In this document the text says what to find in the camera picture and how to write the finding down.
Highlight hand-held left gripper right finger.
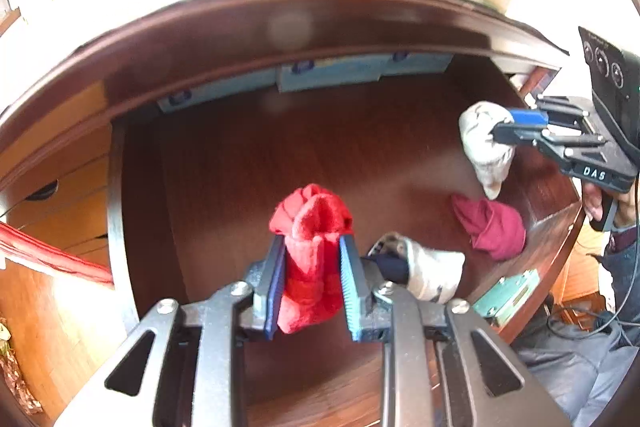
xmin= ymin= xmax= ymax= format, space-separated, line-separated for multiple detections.
xmin=339 ymin=234 xmax=573 ymax=427

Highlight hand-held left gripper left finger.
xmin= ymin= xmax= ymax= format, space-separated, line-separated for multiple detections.
xmin=52 ymin=234 xmax=287 ymax=427

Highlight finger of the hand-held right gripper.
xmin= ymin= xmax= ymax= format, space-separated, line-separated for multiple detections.
xmin=509 ymin=94 xmax=593 ymax=130
xmin=492 ymin=119 xmax=608 ymax=158

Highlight bright red underwear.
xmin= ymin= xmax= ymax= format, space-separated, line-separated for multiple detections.
xmin=268 ymin=183 xmax=355 ymax=334

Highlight pale grey underwear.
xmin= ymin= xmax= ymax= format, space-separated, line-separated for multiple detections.
xmin=458 ymin=102 xmax=517 ymax=201

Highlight dark wooden drawer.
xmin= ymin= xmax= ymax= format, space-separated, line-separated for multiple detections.
xmin=107 ymin=49 xmax=588 ymax=427

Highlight person's right forearm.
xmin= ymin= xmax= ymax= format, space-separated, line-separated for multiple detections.
xmin=600 ymin=224 xmax=640 ymax=323

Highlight maroon underwear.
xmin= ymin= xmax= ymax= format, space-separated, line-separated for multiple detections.
xmin=451 ymin=193 xmax=527 ymax=263

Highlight green metal drawer lock plate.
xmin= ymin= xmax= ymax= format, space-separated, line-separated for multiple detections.
xmin=472 ymin=269 xmax=541 ymax=328

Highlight person's right hand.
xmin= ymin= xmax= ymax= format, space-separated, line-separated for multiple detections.
xmin=582 ymin=179 xmax=640 ymax=235

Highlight white grey sock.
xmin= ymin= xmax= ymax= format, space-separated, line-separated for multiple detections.
xmin=367 ymin=232 xmax=467 ymax=306

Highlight light wooden nightstand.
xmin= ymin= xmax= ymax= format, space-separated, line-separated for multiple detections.
xmin=0 ymin=82 xmax=113 ymax=268

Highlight red fabric band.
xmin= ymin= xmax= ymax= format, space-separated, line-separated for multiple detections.
xmin=0 ymin=222 xmax=113 ymax=288

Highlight person's grey trousers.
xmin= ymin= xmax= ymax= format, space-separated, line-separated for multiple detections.
xmin=512 ymin=317 xmax=640 ymax=427

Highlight dark wooden cabinet top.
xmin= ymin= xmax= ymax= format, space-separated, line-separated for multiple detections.
xmin=0 ymin=0 xmax=571 ymax=138

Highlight golden brown patterned cloth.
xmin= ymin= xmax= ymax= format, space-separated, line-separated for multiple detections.
xmin=0 ymin=317 xmax=41 ymax=413

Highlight black cable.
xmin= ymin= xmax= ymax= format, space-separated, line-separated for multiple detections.
xmin=546 ymin=297 xmax=633 ymax=338

